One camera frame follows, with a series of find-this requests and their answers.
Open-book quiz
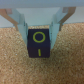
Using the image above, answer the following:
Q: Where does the purple block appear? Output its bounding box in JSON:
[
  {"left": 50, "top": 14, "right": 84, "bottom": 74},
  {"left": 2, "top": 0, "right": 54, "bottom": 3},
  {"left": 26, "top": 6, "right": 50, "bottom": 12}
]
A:
[{"left": 26, "top": 28, "right": 52, "bottom": 59}]

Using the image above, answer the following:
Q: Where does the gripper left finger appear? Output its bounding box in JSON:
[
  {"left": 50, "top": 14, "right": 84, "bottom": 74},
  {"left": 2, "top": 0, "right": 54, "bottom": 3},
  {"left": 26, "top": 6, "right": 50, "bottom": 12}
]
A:
[{"left": 0, "top": 7, "right": 30, "bottom": 46}]

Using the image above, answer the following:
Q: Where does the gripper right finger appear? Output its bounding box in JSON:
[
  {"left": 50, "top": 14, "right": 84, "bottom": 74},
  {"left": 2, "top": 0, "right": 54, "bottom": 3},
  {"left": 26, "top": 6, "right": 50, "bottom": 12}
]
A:
[{"left": 49, "top": 6, "right": 77, "bottom": 42}]

